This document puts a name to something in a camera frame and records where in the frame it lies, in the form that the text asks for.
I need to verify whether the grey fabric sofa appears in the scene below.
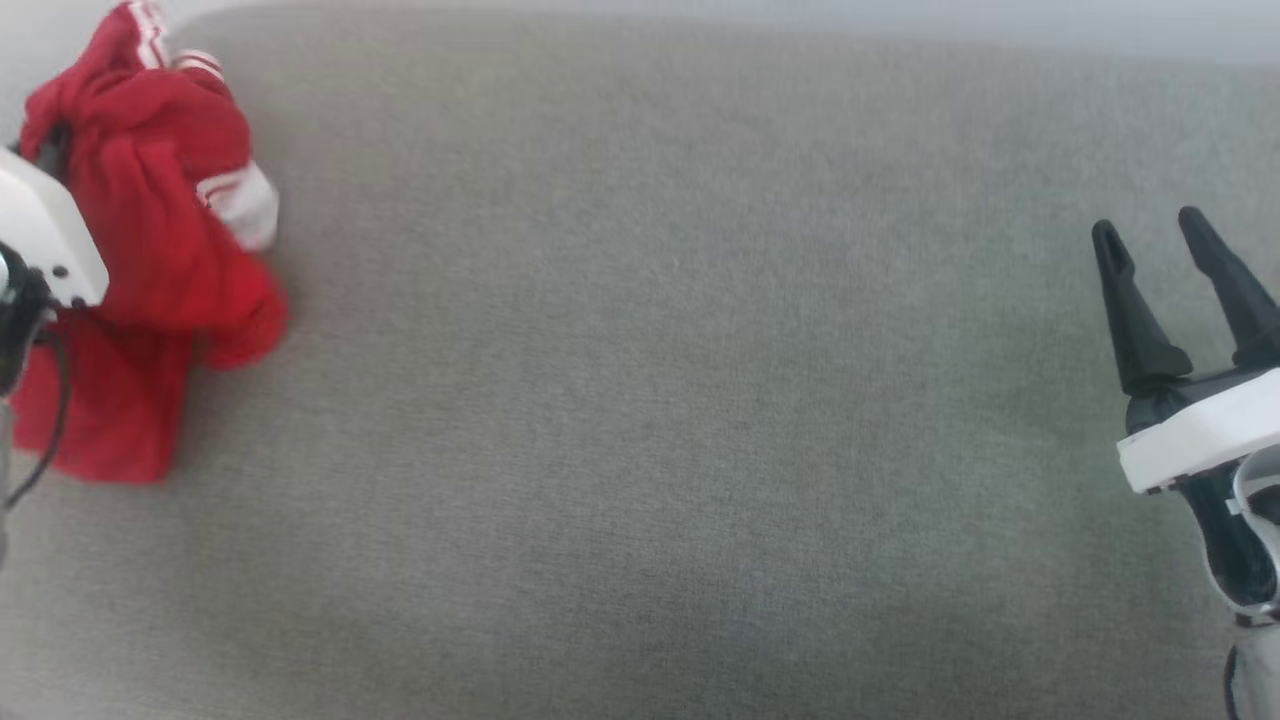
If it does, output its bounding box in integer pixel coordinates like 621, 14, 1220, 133
0, 0, 1280, 720

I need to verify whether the red and white jersey garment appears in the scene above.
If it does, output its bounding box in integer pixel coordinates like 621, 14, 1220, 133
8, 0, 291, 486

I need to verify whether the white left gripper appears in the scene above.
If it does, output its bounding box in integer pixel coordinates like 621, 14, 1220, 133
0, 125, 109, 308

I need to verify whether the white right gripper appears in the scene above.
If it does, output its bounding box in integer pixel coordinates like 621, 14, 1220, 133
1092, 207, 1280, 494

